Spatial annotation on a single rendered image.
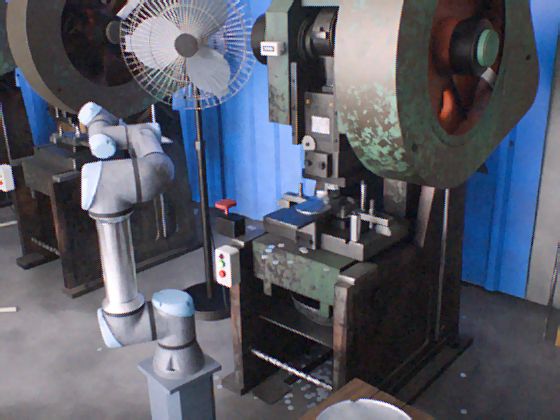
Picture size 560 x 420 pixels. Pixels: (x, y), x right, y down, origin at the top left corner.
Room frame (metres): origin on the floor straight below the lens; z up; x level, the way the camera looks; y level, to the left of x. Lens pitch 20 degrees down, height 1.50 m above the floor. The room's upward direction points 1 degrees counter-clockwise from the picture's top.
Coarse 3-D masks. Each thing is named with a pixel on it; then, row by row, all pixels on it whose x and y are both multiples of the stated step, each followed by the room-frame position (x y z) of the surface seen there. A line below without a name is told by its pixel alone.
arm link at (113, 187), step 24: (96, 168) 1.46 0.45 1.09; (120, 168) 1.47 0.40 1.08; (96, 192) 1.43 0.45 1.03; (120, 192) 1.45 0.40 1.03; (96, 216) 1.44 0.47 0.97; (120, 216) 1.45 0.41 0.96; (120, 240) 1.46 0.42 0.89; (120, 264) 1.46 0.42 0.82; (120, 288) 1.46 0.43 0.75; (120, 312) 1.45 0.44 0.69; (144, 312) 1.49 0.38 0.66; (120, 336) 1.44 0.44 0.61; (144, 336) 1.47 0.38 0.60
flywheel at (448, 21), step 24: (456, 0) 1.84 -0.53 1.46; (480, 0) 1.97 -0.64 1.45; (432, 24) 1.74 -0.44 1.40; (456, 24) 1.76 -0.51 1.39; (480, 24) 1.72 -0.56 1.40; (504, 24) 2.02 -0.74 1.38; (432, 48) 1.75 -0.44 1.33; (456, 48) 1.71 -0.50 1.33; (480, 48) 1.69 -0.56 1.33; (432, 72) 1.75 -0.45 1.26; (456, 72) 1.75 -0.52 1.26; (480, 72) 1.73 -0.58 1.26; (432, 96) 1.76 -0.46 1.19; (480, 96) 1.98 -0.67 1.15; (456, 120) 1.89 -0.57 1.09
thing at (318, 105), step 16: (304, 96) 2.06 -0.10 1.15; (320, 96) 2.01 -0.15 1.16; (304, 112) 2.06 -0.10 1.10; (320, 112) 2.01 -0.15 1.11; (304, 128) 2.06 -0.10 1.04; (320, 128) 2.01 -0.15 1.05; (304, 144) 2.04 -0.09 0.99; (320, 144) 2.01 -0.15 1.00; (320, 160) 1.97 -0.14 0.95; (336, 160) 1.97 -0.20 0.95; (352, 160) 2.03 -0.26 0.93; (320, 176) 1.98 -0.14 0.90; (336, 176) 1.97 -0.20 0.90
